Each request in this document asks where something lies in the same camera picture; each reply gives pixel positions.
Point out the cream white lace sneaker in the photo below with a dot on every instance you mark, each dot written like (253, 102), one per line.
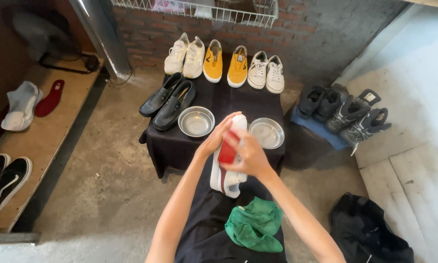
(176, 56)
(194, 59)

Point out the metal duct pipe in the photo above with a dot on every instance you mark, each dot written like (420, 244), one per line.
(102, 34)

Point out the white grey sneaker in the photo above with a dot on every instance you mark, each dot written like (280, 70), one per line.
(21, 107)

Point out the black leather loafer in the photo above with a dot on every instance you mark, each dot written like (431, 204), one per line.
(173, 107)
(159, 98)

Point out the grey black high-top sneaker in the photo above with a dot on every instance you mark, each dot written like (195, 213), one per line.
(348, 111)
(363, 128)

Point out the person's black lap apron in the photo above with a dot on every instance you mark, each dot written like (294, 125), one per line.
(204, 226)

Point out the plain black shoe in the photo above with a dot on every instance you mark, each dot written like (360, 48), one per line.
(309, 101)
(326, 106)

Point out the person's left fingers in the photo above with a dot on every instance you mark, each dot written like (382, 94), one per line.
(229, 118)

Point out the red insole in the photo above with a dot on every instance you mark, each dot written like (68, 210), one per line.
(49, 99)
(227, 151)

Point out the white sneaker with black stripe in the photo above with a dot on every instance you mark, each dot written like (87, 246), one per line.
(257, 73)
(275, 76)

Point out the person's right fingers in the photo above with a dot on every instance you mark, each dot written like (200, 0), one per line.
(243, 146)

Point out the black floor fan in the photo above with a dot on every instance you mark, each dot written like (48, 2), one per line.
(45, 34)

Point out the wooden bench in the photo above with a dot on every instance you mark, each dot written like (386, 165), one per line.
(47, 153)

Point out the person's left hand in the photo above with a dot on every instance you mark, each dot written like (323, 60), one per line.
(216, 138)

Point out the round metal bowl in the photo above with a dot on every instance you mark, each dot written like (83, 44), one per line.
(196, 122)
(267, 133)

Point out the white sneaker with maroon stripe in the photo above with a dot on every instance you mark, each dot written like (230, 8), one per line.
(228, 181)

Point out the yellow canvas shoe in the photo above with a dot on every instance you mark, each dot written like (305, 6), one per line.
(212, 64)
(237, 69)

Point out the blue mat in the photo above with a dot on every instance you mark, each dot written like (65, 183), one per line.
(314, 128)

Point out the person's right hand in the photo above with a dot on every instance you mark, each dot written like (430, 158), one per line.
(253, 157)

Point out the black bag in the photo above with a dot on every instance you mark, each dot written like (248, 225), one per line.
(368, 233)

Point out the black table cloth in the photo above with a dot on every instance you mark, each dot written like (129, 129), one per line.
(175, 146)

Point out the green cloth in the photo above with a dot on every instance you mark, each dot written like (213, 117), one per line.
(255, 224)

